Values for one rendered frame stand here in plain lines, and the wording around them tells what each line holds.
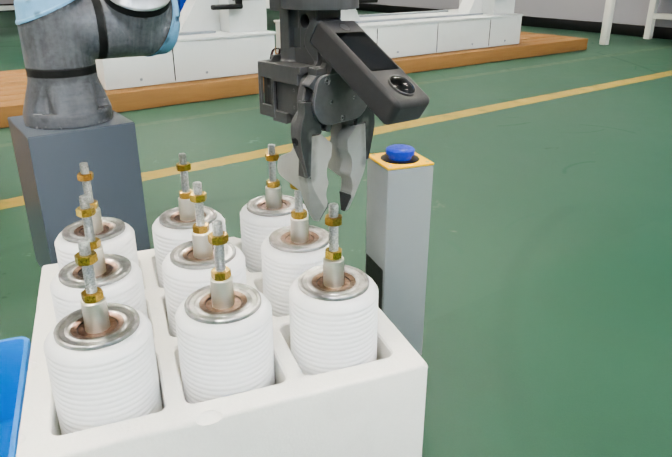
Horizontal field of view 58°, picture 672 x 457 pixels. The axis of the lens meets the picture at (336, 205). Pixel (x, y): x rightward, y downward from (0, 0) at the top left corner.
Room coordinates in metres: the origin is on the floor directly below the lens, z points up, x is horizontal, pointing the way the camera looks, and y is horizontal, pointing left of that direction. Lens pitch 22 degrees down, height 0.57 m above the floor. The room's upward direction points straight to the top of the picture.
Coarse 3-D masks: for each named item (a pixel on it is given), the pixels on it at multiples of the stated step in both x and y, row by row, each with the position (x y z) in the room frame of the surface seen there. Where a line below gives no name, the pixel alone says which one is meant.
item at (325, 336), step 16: (368, 288) 0.56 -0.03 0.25; (304, 304) 0.54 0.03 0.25; (320, 304) 0.53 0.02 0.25; (336, 304) 0.53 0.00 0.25; (352, 304) 0.53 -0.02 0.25; (368, 304) 0.54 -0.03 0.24; (304, 320) 0.54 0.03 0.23; (320, 320) 0.53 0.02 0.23; (336, 320) 0.53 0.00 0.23; (352, 320) 0.53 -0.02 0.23; (368, 320) 0.54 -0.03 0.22; (304, 336) 0.54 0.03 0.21; (320, 336) 0.53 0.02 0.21; (336, 336) 0.53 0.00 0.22; (352, 336) 0.53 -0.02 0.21; (368, 336) 0.54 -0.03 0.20; (304, 352) 0.54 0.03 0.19; (320, 352) 0.53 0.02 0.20; (336, 352) 0.53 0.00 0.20; (352, 352) 0.53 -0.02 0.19; (368, 352) 0.54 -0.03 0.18; (304, 368) 0.54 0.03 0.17; (320, 368) 0.53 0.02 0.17; (336, 368) 0.53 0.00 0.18
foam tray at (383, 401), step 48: (240, 240) 0.83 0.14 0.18; (48, 288) 0.69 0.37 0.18; (144, 288) 0.69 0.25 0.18; (288, 336) 0.61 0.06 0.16; (384, 336) 0.58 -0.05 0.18; (48, 384) 0.50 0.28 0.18; (288, 384) 0.50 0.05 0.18; (336, 384) 0.50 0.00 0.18; (384, 384) 0.51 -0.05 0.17; (48, 432) 0.43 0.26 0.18; (96, 432) 0.43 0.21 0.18; (144, 432) 0.43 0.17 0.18; (192, 432) 0.44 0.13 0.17; (240, 432) 0.46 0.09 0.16; (288, 432) 0.47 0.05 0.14; (336, 432) 0.49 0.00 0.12; (384, 432) 0.51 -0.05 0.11
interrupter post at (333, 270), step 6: (324, 258) 0.57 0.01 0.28; (342, 258) 0.57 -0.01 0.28; (324, 264) 0.57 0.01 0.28; (330, 264) 0.56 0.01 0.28; (336, 264) 0.56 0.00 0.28; (342, 264) 0.57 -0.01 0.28; (324, 270) 0.57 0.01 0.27; (330, 270) 0.56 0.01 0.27; (336, 270) 0.56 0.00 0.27; (342, 270) 0.57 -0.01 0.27; (324, 276) 0.57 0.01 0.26; (330, 276) 0.56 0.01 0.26; (336, 276) 0.56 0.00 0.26; (342, 276) 0.57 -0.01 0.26; (324, 282) 0.57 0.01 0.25; (330, 282) 0.56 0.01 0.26; (336, 282) 0.56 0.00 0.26; (342, 282) 0.57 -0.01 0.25
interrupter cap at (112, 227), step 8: (72, 224) 0.72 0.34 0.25; (80, 224) 0.72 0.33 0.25; (104, 224) 0.73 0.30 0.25; (112, 224) 0.72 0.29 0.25; (120, 224) 0.72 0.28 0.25; (64, 232) 0.70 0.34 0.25; (72, 232) 0.70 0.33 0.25; (80, 232) 0.70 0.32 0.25; (104, 232) 0.70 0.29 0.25; (112, 232) 0.70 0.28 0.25; (120, 232) 0.70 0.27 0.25; (72, 240) 0.67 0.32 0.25; (104, 240) 0.68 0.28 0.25
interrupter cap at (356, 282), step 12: (300, 276) 0.58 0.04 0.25; (312, 276) 0.58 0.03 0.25; (348, 276) 0.58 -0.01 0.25; (360, 276) 0.58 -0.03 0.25; (300, 288) 0.56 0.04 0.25; (312, 288) 0.56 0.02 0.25; (324, 288) 0.56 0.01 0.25; (336, 288) 0.56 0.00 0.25; (348, 288) 0.56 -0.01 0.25; (360, 288) 0.56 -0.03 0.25; (324, 300) 0.54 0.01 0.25; (336, 300) 0.54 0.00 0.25
